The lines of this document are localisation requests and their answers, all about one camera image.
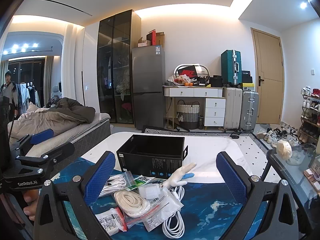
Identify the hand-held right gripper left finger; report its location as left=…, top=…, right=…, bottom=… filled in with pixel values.
left=34, top=151, right=117, bottom=240

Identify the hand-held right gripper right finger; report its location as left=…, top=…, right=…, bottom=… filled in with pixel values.
left=216, top=151, right=299, bottom=240

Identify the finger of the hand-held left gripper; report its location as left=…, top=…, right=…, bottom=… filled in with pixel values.
left=9, top=129, right=55, bottom=155
left=4, top=142, right=75, bottom=180

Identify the clear bag of white cord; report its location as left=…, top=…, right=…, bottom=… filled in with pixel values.
left=99, top=172, right=135, bottom=198

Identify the green packet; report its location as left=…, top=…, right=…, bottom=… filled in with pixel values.
left=126, top=176, right=156, bottom=191

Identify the bagged coil of white rope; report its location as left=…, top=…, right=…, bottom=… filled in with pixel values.
left=114, top=190, right=160, bottom=224

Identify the white mask packet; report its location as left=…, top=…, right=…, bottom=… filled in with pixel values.
left=95, top=207, right=128, bottom=236

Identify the black cardboard box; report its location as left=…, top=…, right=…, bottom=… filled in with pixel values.
left=116, top=134, right=188, bottom=180

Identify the white foam sheet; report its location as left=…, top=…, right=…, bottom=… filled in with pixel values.
left=138, top=183, right=161, bottom=201

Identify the white glove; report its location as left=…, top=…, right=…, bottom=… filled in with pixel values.
left=160, top=162, right=197, bottom=188

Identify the clear printed plastic bag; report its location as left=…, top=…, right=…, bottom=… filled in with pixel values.
left=144, top=187, right=185, bottom=232

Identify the white power cable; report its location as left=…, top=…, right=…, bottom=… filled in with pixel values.
left=162, top=187, right=186, bottom=238

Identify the person's left hand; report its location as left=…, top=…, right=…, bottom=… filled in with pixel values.
left=23, top=189, right=40, bottom=222

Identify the beige duvet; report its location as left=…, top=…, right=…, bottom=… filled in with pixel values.
left=7, top=102, right=83, bottom=141

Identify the grey sofa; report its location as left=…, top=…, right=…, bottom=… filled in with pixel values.
left=10, top=112, right=112, bottom=161

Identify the clothes rack with clothes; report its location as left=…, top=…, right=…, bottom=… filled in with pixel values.
left=16, top=81, right=42, bottom=113

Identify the dark olive jacket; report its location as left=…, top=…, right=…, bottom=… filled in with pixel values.
left=49, top=97, right=97, bottom=124

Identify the white office chair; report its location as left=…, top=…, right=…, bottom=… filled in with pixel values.
left=47, top=85, right=63, bottom=103

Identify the glass side table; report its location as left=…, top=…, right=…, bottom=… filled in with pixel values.
left=264, top=143, right=320, bottom=240

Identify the white fluffy ball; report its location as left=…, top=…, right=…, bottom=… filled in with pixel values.
left=276, top=139, right=293, bottom=160

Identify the group of loose shoes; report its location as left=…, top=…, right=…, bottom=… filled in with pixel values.
left=256, top=122, right=301, bottom=148

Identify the beige suitcase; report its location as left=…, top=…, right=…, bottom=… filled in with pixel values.
left=223, top=87, right=243, bottom=132

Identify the white dresser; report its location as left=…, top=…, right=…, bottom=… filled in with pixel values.
left=162, top=86, right=226, bottom=129

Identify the silver suitcase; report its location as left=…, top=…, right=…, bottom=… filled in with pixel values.
left=239, top=90, right=259, bottom=132

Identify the woven laundry basket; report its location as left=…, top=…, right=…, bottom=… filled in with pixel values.
left=176, top=100, right=201, bottom=130

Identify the black bag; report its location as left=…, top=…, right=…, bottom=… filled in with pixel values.
left=209, top=75, right=223, bottom=88

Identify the dark glass cabinet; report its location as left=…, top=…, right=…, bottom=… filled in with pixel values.
left=97, top=9, right=142, bottom=128

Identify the shoe rack with shoes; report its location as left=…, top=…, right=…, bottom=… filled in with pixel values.
left=299, top=86, right=320, bottom=143

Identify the grey fridge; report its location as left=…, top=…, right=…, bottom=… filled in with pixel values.
left=131, top=45, right=166, bottom=130

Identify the beige door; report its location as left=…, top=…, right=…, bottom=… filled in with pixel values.
left=250, top=27, right=284, bottom=125

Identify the teal suitcase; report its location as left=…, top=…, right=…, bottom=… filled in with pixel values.
left=220, top=49, right=242, bottom=88

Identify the plastic bag of food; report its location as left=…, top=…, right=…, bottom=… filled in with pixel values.
left=168, top=74, right=192, bottom=86

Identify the arched mirror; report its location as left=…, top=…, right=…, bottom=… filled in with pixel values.
left=173, top=64, right=210, bottom=79

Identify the red black shoe box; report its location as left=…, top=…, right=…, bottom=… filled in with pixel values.
left=178, top=65, right=197, bottom=78

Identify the red and black box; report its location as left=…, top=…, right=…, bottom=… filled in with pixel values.
left=146, top=29, right=157, bottom=46

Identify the brown cardboard box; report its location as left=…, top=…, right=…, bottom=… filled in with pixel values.
left=137, top=31, right=165, bottom=47

